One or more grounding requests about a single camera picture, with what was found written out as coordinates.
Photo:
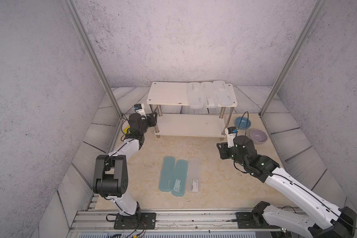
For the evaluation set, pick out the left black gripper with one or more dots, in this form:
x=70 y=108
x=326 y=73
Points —
x=152 y=122

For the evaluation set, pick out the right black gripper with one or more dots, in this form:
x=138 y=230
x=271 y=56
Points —
x=223 y=150

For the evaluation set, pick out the clear pencil case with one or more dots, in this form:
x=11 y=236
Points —
x=194 y=95
x=193 y=175
x=224 y=96
x=209 y=95

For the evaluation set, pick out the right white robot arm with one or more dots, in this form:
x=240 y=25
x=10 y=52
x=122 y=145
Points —
x=322 y=219

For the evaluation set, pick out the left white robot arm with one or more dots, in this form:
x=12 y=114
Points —
x=111 y=178

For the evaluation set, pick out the white two-tier shelf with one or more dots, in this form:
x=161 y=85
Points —
x=195 y=125

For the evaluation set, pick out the teal pencil case with label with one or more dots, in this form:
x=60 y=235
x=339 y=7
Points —
x=180 y=176

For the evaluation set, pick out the teal pencil case left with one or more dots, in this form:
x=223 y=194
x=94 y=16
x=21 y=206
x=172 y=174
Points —
x=166 y=181

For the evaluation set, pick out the blue ceramic bowl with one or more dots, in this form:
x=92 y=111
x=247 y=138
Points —
x=242 y=123

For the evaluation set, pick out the yellow banana bunch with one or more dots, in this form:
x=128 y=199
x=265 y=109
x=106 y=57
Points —
x=126 y=130

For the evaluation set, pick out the purple ceramic bowl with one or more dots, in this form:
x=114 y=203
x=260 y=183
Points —
x=258 y=136

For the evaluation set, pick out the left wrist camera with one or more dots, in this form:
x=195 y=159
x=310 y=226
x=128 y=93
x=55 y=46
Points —
x=140 y=109

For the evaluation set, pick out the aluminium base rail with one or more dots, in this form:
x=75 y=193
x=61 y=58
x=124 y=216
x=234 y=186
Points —
x=192 y=223

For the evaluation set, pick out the left aluminium frame post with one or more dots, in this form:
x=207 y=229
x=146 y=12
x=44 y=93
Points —
x=74 y=16

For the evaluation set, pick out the aluminium frame post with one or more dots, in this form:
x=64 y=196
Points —
x=304 y=34
x=74 y=16

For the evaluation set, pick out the right aluminium frame post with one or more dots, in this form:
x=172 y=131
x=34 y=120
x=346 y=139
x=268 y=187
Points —
x=304 y=34

